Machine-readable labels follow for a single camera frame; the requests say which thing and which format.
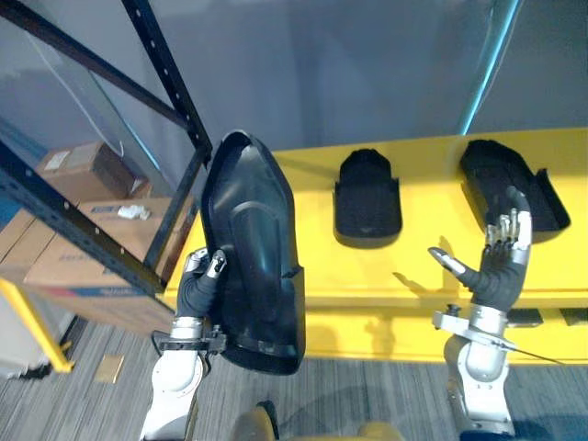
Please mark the yellow metal shelf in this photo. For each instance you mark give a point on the yellow metal shelf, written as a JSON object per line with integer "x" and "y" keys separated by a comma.
{"x": 413, "y": 275}

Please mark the cardboard box with blue print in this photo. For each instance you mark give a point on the cardboard box with blue print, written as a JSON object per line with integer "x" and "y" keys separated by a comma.
{"x": 96, "y": 294}

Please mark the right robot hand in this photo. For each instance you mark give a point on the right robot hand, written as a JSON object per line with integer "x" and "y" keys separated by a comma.
{"x": 498, "y": 271}

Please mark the black plastic housing with flange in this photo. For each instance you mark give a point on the black plastic housing with flange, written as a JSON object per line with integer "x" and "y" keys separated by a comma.
{"x": 500, "y": 184}

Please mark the small black plastic housing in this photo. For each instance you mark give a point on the small black plastic housing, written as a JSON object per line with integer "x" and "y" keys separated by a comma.
{"x": 367, "y": 197}

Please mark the flat brown cardboard piece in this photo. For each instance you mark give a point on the flat brown cardboard piece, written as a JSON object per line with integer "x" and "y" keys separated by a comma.
{"x": 109, "y": 368}

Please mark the small brown cardboard box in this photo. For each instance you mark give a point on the small brown cardboard box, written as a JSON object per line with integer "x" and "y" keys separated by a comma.
{"x": 87, "y": 170}

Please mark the large black plastic housing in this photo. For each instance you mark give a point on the large black plastic housing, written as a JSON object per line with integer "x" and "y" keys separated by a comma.
{"x": 252, "y": 257}

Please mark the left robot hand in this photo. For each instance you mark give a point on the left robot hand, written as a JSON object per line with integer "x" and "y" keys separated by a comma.
{"x": 198, "y": 290}

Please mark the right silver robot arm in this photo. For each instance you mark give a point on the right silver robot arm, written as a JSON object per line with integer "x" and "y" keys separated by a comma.
{"x": 478, "y": 363}

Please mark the large brown cardboard box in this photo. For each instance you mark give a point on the large brown cardboard box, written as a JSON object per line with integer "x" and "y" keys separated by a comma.
{"x": 92, "y": 229}

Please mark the black metal rack frame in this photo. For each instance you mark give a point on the black metal rack frame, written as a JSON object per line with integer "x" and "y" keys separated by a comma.
{"x": 138, "y": 138}

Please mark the white crumpled paper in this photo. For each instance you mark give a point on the white crumpled paper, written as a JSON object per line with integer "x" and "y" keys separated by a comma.
{"x": 132, "y": 211}

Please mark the yellow floor post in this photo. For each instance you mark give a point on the yellow floor post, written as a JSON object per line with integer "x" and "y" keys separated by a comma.
{"x": 37, "y": 321}

